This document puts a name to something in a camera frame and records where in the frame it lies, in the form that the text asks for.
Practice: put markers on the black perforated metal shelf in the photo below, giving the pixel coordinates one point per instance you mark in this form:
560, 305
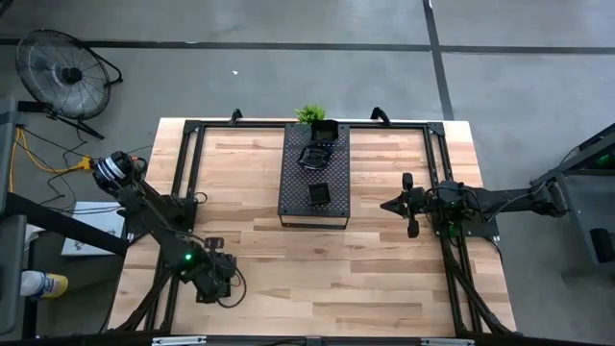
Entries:
293, 192

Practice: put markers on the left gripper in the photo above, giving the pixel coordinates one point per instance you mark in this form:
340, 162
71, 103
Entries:
216, 276

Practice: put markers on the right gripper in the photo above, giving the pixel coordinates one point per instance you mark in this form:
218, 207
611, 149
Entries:
411, 182

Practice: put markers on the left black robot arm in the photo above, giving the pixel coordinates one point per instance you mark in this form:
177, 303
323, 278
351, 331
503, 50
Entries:
154, 216

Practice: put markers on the white box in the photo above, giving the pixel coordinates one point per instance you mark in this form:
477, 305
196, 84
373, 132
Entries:
103, 221

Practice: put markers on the left side equipment cart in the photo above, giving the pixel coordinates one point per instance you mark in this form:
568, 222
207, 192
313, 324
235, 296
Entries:
12, 250

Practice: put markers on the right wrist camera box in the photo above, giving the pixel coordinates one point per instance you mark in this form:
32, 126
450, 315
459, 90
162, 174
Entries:
426, 201

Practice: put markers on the small black square plate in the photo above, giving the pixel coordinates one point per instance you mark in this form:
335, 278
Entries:
329, 202
318, 193

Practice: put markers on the black leaf-shaped plate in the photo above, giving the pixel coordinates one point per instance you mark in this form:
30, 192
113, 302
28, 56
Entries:
315, 156
307, 167

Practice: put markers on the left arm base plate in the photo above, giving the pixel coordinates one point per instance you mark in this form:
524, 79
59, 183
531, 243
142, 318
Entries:
185, 211

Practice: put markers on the green plant in white pot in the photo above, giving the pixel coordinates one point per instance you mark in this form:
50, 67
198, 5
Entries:
310, 114

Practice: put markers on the silver aluminium bracket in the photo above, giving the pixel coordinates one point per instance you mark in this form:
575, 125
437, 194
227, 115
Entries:
180, 340
447, 342

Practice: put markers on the white and yellow bottle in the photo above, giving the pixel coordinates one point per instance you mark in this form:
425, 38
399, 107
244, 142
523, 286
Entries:
43, 284

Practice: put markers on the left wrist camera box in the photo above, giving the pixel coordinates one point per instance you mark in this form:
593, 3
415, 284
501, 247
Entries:
214, 242

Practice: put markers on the black metal table frame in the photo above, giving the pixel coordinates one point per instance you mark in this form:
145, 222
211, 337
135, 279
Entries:
240, 124

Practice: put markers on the equipment cart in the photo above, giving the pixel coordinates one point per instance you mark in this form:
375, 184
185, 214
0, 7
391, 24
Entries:
12, 250
581, 211

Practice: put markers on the black frame hook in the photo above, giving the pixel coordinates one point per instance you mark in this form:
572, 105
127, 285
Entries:
236, 116
380, 115

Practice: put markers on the black floor fan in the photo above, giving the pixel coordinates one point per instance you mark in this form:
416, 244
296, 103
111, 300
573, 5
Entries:
71, 75

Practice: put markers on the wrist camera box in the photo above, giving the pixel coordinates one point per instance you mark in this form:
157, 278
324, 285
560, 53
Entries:
426, 201
214, 242

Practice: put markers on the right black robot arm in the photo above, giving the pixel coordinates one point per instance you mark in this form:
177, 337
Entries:
504, 202

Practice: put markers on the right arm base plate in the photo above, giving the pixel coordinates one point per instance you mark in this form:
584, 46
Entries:
471, 230

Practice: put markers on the right side equipment cart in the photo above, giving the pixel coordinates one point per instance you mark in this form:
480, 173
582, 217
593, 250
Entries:
581, 211

